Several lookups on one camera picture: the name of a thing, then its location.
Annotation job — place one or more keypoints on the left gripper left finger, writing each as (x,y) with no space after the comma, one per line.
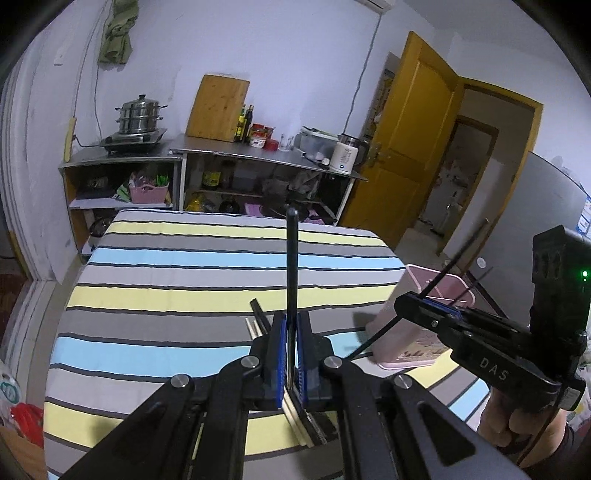
(275,361)

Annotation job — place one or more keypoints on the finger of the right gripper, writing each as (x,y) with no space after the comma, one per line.
(430,314)

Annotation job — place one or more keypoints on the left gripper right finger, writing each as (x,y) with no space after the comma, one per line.
(312,349)

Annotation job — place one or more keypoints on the pink utensil holder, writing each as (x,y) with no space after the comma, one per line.
(408,345)

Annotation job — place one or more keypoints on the person's right hand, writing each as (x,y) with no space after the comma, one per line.
(532,436)

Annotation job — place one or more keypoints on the striped tablecloth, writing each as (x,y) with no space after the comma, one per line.
(169,292)

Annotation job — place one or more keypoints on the grey refrigerator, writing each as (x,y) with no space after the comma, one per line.
(518,205)

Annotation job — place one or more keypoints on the white electric kettle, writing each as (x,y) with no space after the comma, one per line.
(349,152)

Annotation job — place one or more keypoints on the metal shelf table right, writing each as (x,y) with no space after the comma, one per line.
(265,162)

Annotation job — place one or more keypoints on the metal shelf table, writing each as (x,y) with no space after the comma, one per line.
(97,183)
(265,162)

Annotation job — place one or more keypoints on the grey plastic container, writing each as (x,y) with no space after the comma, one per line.
(315,144)

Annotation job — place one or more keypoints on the yellow wooden door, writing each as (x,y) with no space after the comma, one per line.
(408,145)

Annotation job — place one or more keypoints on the pink storage basket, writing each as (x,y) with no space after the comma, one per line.
(148,194)

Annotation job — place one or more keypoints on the wooden cutting board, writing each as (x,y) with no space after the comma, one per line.
(216,108)

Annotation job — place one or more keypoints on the metal shelf table left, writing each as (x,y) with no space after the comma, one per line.
(97,183)

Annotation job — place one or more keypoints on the black induction cooker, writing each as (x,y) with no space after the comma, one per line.
(132,143)

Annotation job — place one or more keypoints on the stainless steel steamer pot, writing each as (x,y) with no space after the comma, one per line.
(139,116)

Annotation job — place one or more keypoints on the green hanging cloth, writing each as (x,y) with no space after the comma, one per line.
(115,48)

